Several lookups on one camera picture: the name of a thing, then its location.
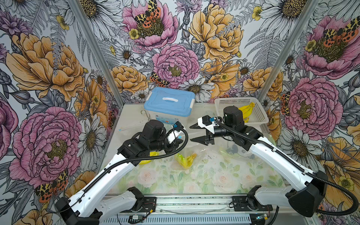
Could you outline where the aluminium front rail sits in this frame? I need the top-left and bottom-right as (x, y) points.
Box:
(100, 194), (321, 225)

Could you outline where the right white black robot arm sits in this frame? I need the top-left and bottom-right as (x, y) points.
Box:
(190, 106), (327, 218)

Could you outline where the yellow banana bunch small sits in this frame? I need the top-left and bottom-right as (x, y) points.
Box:
(175, 153), (197, 169)

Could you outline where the right black corrugated cable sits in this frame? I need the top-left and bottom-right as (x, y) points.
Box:
(215, 119), (360, 217)

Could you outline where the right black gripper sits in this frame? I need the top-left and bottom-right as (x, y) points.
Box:
(190, 121), (235, 146)

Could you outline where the left aluminium corner post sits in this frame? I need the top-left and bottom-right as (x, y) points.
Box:
(69, 1), (124, 109)

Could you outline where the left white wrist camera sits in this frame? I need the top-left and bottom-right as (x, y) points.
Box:
(166, 121), (183, 144)

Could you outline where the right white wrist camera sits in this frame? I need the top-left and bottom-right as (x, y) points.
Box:
(197, 115), (220, 134)

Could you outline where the clear zip-top bag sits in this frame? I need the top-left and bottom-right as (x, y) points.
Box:
(118, 123), (214, 172)

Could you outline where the small green circuit board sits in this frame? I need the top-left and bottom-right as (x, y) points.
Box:
(127, 215), (143, 224)

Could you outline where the aluminium corner post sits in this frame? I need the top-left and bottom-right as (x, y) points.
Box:
(257, 0), (319, 102)
(69, 1), (124, 109)

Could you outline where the blue lid storage box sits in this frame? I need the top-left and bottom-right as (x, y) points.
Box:
(144, 87), (195, 126)

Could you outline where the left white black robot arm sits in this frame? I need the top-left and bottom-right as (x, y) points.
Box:
(55, 120), (188, 225)

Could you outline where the metal wire clip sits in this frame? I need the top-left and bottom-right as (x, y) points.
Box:
(141, 110), (150, 119)

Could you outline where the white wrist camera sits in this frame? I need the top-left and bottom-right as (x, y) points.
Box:
(197, 115), (220, 134)
(166, 121), (183, 144)

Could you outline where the white plastic basket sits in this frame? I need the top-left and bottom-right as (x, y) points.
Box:
(214, 97), (269, 126)

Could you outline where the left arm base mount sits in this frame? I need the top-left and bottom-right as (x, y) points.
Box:
(122, 196), (157, 213)

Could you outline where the right aluminium corner post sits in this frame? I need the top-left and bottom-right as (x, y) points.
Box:
(257, 0), (319, 102)

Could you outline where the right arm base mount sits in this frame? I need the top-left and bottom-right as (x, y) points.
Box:
(229, 196), (273, 212)

